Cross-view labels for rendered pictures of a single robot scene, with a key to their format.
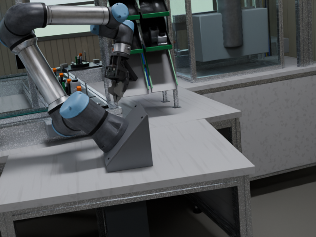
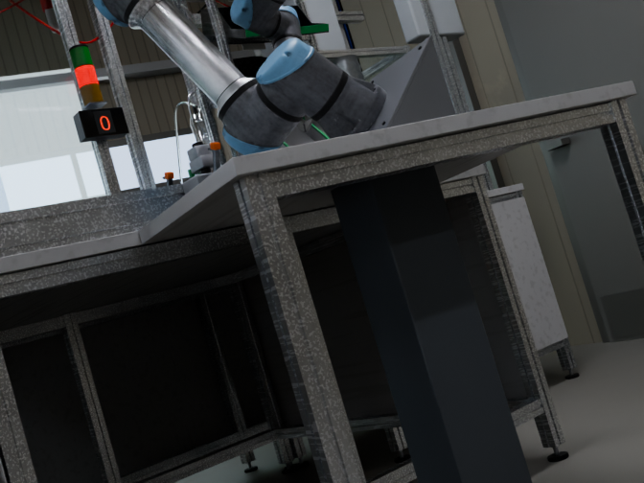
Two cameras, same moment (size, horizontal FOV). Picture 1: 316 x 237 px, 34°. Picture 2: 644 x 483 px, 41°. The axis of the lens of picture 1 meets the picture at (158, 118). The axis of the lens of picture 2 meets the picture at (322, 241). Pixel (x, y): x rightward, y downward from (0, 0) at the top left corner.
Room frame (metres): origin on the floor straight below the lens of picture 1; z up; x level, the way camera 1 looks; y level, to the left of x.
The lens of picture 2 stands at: (0.29, 0.95, 0.61)
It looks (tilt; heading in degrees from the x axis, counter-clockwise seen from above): 4 degrees up; 339
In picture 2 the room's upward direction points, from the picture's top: 17 degrees counter-clockwise
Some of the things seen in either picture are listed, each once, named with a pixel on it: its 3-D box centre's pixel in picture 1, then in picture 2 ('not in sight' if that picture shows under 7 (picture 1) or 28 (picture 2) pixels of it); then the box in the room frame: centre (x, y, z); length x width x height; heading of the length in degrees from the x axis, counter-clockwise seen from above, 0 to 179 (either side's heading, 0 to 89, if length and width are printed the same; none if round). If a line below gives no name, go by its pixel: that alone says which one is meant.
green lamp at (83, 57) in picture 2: not in sight; (81, 58); (2.49, 0.60, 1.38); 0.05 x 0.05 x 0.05
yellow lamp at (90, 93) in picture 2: not in sight; (91, 96); (2.49, 0.60, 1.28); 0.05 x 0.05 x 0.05
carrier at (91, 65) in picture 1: (79, 60); not in sight; (3.80, 0.54, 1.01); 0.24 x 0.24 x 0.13; 19
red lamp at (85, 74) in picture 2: not in sight; (86, 77); (2.49, 0.60, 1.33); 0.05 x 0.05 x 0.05
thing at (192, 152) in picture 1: (118, 157); (366, 173); (1.95, 0.17, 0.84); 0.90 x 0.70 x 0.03; 98
